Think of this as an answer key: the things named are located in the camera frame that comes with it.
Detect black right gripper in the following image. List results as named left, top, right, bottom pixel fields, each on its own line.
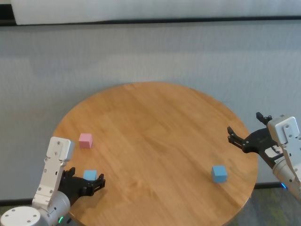
left=227, top=112, right=284, bottom=168

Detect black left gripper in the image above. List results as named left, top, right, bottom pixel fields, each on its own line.
left=57, top=167, right=106, bottom=205

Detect blue cube block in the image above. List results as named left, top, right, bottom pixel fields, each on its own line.
left=211, top=165, right=228, bottom=183
left=83, top=169, right=98, bottom=181

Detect pink cube block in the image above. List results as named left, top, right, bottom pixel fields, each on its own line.
left=79, top=133, right=94, bottom=149

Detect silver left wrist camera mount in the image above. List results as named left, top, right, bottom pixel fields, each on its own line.
left=32, top=136, right=76, bottom=209

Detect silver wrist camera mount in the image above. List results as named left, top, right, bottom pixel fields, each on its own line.
left=32, top=136, right=76, bottom=209
left=267, top=114, right=301, bottom=186

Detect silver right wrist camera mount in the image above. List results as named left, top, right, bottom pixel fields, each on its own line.
left=267, top=114, right=301, bottom=186

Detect black horizontal rail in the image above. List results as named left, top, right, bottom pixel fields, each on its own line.
left=0, top=3, right=301, bottom=28

